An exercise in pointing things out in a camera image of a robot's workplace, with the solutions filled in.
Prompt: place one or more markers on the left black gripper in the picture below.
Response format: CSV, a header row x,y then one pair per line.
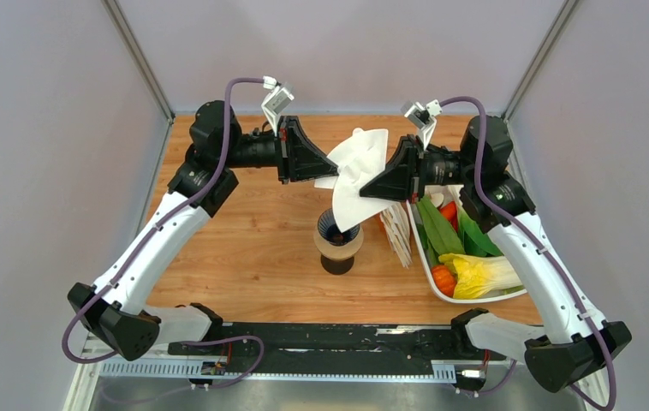
x,y
295,156

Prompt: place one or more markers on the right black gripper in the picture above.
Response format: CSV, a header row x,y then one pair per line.
x,y
402,177

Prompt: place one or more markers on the white paper coffee filter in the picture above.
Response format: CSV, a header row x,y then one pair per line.
x,y
359,159

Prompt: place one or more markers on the dark blue coffee dripper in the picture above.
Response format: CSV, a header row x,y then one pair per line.
x,y
328,230

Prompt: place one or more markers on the wooden ring dripper holder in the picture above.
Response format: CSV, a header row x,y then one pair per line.
x,y
338,253

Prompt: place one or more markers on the glass carafe red lid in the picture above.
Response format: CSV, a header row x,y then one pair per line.
x,y
337,266

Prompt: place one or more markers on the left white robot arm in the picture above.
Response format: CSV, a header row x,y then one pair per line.
x,y
114,307

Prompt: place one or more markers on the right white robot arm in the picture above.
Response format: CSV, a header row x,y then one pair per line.
x,y
575,339

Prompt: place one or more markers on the white plastic tray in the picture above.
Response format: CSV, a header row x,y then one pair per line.
x,y
440,195

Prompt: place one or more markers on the stack of paper filters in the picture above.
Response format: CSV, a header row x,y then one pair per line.
x,y
393,222

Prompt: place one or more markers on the red pepper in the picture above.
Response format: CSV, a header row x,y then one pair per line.
x,y
450,212

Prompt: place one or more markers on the green leaf vegetable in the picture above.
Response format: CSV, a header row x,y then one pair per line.
x,y
440,233

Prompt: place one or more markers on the green bok choy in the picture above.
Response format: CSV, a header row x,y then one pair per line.
x,y
474,241

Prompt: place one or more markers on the orange tomato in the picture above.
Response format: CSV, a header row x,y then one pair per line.
x,y
444,280

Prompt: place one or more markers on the yellow napa cabbage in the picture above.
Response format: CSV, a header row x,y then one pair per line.
x,y
477,277

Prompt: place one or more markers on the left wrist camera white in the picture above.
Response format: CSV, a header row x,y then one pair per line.
x,y
279,96

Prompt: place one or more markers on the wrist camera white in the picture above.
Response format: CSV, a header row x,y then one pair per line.
x,y
424,118
279,96

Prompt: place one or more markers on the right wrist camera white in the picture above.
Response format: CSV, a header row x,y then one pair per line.
x,y
424,118

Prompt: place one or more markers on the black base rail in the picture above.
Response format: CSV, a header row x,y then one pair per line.
x,y
408,353

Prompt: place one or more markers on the aluminium frame post right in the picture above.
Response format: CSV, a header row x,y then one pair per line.
x,y
548,42

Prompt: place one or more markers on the aluminium frame post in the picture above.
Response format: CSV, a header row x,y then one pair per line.
x,y
126,32
548,42

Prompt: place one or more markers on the aluminium frame post left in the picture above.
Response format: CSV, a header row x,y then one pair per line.
x,y
126,32

